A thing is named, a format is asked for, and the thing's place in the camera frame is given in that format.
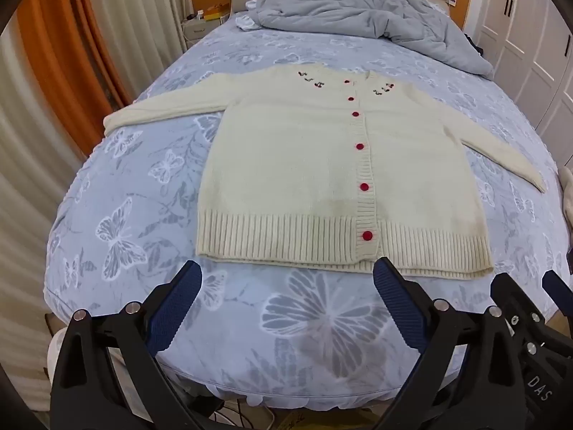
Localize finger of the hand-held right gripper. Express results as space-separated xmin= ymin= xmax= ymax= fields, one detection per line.
xmin=541 ymin=269 xmax=573 ymax=310
xmin=490 ymin=273 xmax=547 ymax=354

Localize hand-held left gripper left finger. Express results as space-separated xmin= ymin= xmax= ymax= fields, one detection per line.
xmin=49 ymin=260 xmax=203 ymax=430

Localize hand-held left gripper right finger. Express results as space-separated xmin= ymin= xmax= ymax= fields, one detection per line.
xmin=372 ymin=256 xmax=529 ymax=430

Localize cream knit cardigan red buttons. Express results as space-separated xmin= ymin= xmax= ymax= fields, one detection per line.
xmin=104 ymin=63 xmax=547 ymax=281

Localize beige cloth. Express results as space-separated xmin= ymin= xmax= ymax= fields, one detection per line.
xmin=557 ymin=166 xmax=573 ymax=236

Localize blue butterfly print bed sheet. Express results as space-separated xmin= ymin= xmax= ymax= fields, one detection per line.
xmin=42 ymin=20 xmax=570 ymax=413

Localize white pleated curtain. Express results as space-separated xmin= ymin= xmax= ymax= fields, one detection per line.
xmin=0 ymin=22 xmax=108 ymax=336

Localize white wardrobe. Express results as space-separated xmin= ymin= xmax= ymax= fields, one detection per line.
xmin=466 ymin=0 xmax=573 ymax=166

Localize dark cloth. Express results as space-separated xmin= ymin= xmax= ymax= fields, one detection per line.
xmin=463 ymin=33 xmax=488 ymax=60

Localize orange curtain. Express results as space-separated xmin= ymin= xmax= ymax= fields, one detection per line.
xmin=13 ymin=0 xmax=135 ymax=157

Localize beige nightstand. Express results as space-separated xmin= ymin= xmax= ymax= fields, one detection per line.
xmin=181 ymin=14 xmax=225 ymax=40

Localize white sheer curtain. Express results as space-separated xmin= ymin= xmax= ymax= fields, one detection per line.
xmin=81 ymin=0 xmax=191 ymax=99

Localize white pillow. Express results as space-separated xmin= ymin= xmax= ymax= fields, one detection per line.
xmin=236 ymin=11 xmax=261 ymax=32

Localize grey crumpled duvet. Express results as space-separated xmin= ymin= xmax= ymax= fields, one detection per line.
xmin=245 ymin=0 xmax=495 ymax=77

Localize yellow box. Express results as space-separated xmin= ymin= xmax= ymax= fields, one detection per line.
xmin=203 ymin=2 xmax=231 ymax=21

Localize black cables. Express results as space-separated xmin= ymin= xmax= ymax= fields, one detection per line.
xmin=219 ymin=401 xmax=274 ymax=430

